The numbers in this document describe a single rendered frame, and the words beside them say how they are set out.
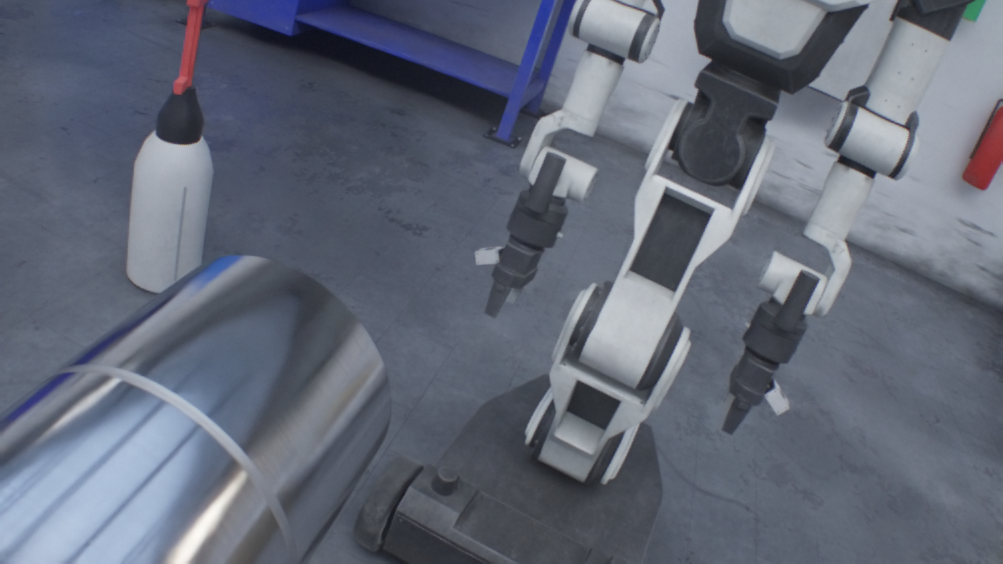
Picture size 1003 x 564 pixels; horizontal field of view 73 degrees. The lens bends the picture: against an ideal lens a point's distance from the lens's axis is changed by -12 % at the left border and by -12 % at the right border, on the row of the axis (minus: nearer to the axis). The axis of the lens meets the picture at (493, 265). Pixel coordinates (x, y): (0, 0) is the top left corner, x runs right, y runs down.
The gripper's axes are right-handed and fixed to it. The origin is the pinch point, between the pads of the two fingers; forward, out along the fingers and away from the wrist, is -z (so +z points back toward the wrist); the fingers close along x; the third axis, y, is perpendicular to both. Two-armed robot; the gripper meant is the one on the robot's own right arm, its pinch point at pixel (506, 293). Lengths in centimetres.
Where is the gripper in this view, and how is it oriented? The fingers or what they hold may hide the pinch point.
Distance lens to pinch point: 133.7
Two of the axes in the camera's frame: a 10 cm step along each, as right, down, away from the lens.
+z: 3.6, -8.9, -2.9
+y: 8.8, 4.3, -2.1
